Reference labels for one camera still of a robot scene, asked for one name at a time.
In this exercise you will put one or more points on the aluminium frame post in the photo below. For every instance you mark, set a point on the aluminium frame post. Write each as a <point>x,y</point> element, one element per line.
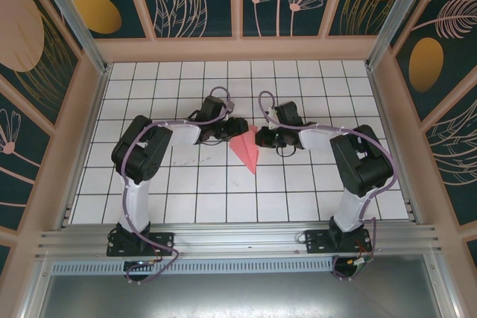
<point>78,24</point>
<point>402,16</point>

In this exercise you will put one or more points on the aluminium mounting rail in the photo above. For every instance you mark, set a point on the aluminium mounting rail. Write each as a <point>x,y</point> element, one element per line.
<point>238,240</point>

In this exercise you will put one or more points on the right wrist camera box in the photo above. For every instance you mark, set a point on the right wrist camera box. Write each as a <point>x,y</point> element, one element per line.
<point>272,113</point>

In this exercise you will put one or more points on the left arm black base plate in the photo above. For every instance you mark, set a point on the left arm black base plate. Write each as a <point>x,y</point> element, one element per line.
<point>164,241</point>

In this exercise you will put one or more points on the grey metal sheet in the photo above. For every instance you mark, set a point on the grey metal sheet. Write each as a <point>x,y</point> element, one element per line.
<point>238,295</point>

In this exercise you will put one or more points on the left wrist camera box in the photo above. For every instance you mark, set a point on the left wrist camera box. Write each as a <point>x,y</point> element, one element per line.
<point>230,106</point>

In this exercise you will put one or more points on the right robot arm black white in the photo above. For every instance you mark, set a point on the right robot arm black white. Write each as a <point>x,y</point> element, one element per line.
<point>348,210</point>

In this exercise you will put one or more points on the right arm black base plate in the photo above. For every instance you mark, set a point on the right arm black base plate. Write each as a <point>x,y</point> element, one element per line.
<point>316,241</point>

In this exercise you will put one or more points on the green circuit board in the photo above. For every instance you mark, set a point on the green circuit board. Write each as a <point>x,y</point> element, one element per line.
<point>361,263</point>

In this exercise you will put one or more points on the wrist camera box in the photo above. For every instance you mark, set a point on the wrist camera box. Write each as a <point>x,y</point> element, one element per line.
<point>272,113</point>
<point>230,106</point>

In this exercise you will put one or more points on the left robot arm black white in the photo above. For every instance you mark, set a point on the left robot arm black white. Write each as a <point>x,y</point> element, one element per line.
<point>136,206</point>

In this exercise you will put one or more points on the black circuit board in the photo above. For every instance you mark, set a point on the black circuit board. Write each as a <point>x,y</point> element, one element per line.
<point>138,264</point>

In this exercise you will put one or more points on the pink square paper sheet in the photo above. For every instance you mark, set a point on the pink square paper sheet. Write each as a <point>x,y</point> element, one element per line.
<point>246,150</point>

